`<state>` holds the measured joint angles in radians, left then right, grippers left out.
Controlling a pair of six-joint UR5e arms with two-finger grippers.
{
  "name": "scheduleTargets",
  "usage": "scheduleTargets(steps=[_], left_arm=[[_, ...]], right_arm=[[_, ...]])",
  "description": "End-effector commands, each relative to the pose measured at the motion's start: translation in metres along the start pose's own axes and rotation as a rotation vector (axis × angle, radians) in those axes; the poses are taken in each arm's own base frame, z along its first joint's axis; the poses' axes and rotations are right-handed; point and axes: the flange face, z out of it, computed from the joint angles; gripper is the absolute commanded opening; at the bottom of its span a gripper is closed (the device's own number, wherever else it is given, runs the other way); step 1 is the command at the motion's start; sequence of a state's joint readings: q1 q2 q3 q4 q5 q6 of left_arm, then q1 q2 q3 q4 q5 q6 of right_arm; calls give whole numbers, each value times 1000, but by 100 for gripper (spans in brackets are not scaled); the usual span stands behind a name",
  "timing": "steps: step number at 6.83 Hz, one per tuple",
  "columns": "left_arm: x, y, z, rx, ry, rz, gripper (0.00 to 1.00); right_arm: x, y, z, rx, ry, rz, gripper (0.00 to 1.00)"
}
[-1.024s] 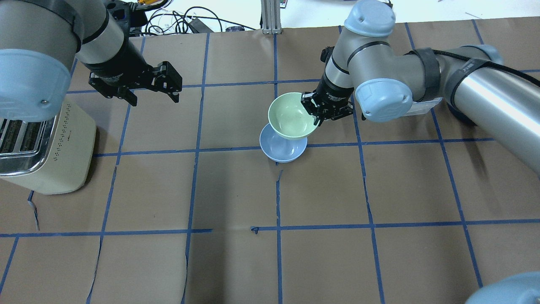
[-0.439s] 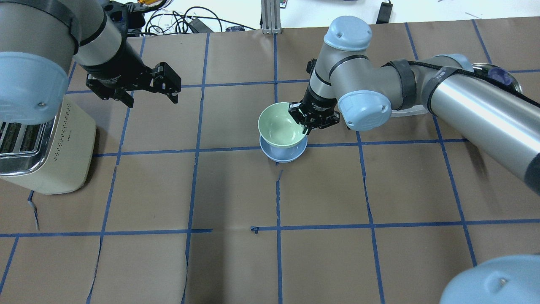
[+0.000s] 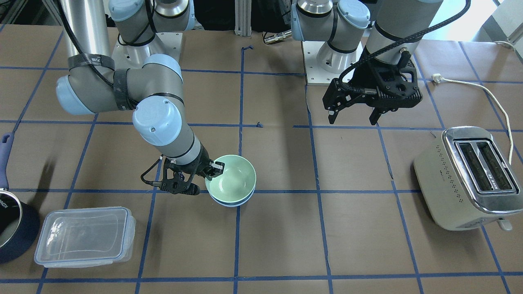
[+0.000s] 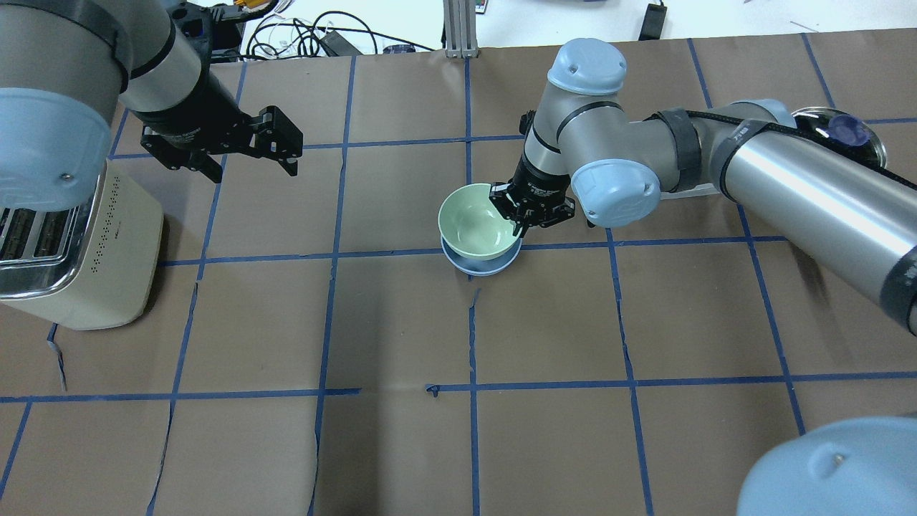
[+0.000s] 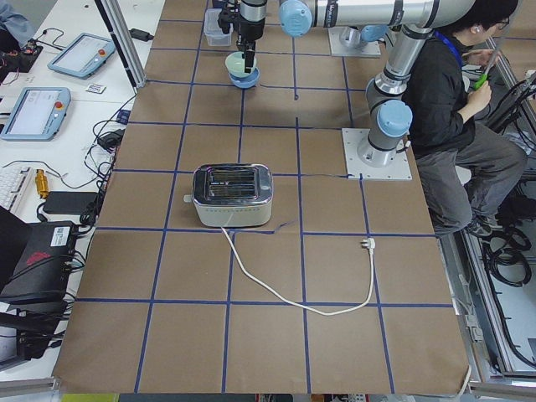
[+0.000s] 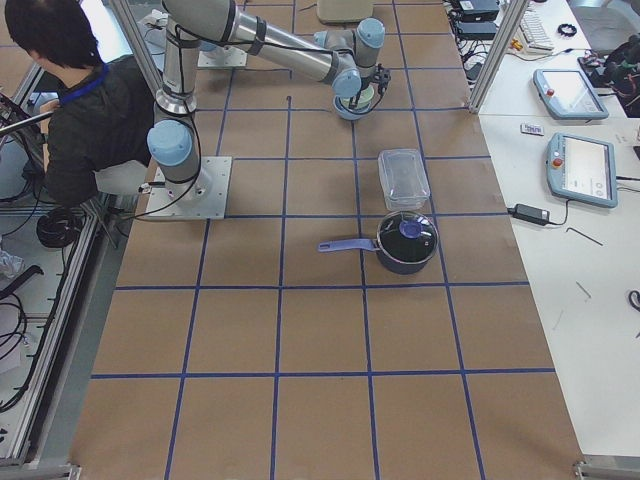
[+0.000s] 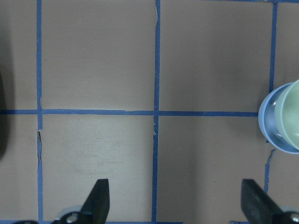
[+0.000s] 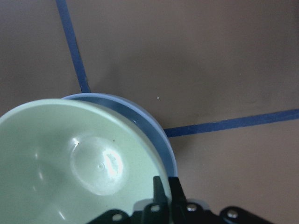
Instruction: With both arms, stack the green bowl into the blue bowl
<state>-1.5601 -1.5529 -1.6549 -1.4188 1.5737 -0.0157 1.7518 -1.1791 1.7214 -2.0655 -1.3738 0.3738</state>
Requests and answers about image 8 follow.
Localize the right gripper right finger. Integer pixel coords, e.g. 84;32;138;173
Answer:
168;177;186;210

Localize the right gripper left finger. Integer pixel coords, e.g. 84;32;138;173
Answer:
153;176;168;210

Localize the blue bowl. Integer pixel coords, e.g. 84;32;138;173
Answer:
63;93;178;177

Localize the green bowl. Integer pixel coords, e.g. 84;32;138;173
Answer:
0;99;171;224

